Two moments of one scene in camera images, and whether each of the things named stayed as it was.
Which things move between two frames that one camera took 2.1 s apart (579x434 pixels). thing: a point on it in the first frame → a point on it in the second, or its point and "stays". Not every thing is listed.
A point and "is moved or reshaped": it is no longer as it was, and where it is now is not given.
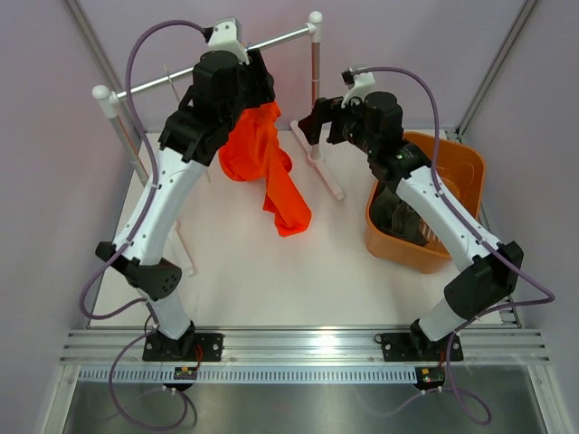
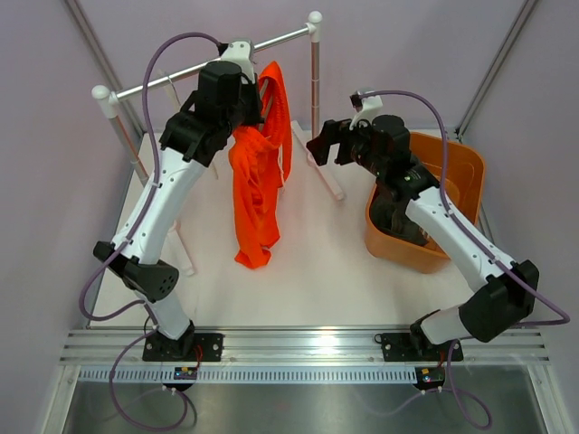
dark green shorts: x=393 y=216 stays
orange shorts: x=254 y=155 is moved or reshaped
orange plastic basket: x=461 y=170 stays
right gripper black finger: x=311 y=127 → x=319 y=146
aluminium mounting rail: x=303 y=347 stays
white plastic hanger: x=178 y=99 → x=174 y=97
